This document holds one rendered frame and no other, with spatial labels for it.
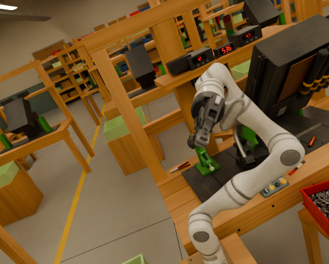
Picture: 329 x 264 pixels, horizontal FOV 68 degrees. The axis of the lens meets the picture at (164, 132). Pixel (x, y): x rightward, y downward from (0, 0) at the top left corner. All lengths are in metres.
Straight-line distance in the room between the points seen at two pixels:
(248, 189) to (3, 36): 11.90
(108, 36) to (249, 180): 1.06
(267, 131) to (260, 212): 0.69
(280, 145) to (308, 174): 0.73
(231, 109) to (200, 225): 0.49
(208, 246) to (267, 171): 0.38
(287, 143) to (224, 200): 0.28
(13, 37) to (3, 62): 1.16
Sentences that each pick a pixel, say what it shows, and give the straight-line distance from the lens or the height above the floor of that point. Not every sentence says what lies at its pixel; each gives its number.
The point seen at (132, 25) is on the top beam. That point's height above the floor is 1.89.
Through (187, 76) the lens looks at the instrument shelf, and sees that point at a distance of 1.46.
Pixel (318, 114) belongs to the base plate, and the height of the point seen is 0.90.
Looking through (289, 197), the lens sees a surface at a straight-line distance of 1.49.
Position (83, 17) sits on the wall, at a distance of 11.37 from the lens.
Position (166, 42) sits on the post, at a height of 1.74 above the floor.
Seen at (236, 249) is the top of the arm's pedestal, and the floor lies 0.85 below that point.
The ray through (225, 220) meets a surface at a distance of 1.35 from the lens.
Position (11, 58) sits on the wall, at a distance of 12.32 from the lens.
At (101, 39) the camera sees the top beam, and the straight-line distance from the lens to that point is 1.48.
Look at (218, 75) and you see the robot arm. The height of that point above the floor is 1.70.
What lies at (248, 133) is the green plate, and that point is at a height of 1.12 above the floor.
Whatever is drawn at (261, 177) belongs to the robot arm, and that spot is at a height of 1.36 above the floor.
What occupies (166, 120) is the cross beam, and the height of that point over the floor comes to 1.25.
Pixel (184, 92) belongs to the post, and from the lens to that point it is 1.60.
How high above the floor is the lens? 1.90
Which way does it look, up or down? 25 degrees down
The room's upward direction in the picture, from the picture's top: 24 degrees counter-clockwise
